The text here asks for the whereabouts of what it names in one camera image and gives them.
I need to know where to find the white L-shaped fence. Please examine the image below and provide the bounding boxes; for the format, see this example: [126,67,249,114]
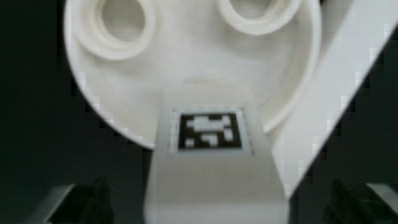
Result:
[274,0,398,194]

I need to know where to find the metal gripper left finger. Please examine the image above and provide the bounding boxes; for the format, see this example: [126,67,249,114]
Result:
[23,178,114,224]

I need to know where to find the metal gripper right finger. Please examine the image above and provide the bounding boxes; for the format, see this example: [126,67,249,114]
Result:
[324,180,398,224]

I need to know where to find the white stool leg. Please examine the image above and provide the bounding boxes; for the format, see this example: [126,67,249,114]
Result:
[144,80,290,224]

